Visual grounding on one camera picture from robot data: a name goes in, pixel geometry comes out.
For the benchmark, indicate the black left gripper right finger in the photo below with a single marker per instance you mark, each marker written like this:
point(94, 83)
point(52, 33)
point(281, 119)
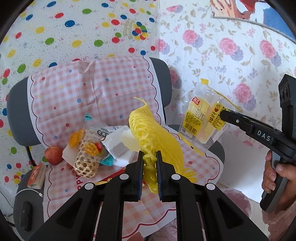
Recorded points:
point(203, 212)

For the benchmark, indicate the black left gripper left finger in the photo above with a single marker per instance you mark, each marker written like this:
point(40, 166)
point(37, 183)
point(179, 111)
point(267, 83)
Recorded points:
point(95, 212)

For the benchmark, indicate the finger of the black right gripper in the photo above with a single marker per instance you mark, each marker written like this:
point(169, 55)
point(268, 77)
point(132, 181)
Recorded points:
point(235, 118)

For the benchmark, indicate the clear yellow snack wrapper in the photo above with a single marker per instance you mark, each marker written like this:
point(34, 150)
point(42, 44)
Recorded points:
point(201, 124)

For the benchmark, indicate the white paper piece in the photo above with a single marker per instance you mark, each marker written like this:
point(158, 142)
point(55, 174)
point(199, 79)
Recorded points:
point(120, 141)

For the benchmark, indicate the yellow foam fruit net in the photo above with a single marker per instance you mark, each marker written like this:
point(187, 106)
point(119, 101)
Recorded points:
point(151, 138)

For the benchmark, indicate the clear fruit candy bag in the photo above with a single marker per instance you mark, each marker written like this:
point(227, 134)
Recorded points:
point(93, 132)

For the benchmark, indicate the person's right hand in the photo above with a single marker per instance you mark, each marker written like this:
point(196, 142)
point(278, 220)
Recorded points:
point(285, 171)

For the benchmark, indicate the grey office chair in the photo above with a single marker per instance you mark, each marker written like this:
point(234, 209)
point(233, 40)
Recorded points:
point(24, 134)

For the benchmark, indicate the black remote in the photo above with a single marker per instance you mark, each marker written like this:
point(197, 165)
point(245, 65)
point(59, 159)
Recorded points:
point(26, 216)

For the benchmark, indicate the woven bamboo basket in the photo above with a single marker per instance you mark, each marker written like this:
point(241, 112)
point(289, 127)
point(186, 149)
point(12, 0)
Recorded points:
point(86, 162)

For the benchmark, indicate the red apple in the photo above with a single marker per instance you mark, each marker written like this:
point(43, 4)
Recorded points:
point(54, 155)

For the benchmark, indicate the pink checkered cloth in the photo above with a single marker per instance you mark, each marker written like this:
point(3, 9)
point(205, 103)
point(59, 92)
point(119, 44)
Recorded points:
point(59, 97)

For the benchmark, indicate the balloon pattern sheet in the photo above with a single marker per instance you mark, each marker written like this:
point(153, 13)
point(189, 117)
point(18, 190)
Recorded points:
point(49, 33)

